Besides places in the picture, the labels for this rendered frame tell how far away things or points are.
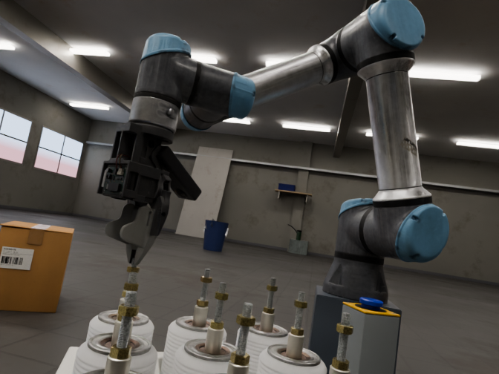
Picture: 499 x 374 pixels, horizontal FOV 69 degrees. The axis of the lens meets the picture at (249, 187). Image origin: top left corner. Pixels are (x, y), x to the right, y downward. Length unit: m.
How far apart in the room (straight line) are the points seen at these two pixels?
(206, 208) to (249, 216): 1.34
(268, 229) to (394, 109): 10.26
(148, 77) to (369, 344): 0.55
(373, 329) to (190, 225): 10.15
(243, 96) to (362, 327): 0.43
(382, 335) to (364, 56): 0.53
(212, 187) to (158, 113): 10.39
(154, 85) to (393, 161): 0.48
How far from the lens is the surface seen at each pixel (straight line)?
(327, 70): 0.89
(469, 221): 11.67
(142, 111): 0.59
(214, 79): 0.62
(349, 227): 0.89
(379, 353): 0.70
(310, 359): 0.56
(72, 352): 0.70
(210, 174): 11.14
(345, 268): 0.89
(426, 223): 0.78
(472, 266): 11.67
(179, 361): 0.51
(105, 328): 0.60
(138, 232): 0.58
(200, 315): 0.63
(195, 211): 10.82
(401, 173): 0.79
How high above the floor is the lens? 0.42
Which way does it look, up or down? 7 degrees up
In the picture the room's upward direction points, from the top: 9 degrees clockwise
